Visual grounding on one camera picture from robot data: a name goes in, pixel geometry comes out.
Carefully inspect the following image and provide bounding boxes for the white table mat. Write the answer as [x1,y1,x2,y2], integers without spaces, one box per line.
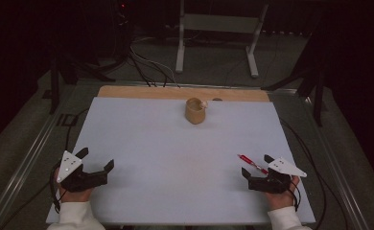
[45,96,316,225]

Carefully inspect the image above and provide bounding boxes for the black stand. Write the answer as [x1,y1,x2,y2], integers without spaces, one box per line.
[261,18,326,127]
[48,47,116,115]

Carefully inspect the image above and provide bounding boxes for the wooden pen holder cup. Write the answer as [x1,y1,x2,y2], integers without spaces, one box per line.
[184,97,209,126]

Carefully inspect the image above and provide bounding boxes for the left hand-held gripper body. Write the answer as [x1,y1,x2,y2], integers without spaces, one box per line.
[56,149,108,194]

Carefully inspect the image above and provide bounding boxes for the person's left hand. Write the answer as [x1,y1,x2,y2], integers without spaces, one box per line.
[54,168,94,203]

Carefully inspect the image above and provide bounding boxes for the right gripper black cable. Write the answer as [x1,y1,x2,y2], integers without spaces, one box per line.
[279,118,329,230]

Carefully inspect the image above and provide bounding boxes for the white metal stand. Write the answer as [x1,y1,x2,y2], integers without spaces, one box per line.
[175,0,269,80]

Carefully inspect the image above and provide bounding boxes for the red pen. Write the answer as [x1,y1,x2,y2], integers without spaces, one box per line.
[237,153,269,175]

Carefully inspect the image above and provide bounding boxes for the metal floor rail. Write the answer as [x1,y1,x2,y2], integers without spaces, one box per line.
[0,109,66,230]
[298,92,372,230]

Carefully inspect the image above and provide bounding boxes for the black floor cable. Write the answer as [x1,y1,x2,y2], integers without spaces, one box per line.
[127,51,170,88]

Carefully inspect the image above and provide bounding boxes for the person's right hand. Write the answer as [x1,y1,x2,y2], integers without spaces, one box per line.
[265,175,301,211]

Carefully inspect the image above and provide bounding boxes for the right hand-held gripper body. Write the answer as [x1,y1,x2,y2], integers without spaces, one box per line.
[247,156,308,195]

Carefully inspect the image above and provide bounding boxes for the black device with red light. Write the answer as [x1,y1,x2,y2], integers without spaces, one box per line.
[110,0,135,63]

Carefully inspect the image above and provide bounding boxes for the white floor cable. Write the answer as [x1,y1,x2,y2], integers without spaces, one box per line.
[130,47,180,88]

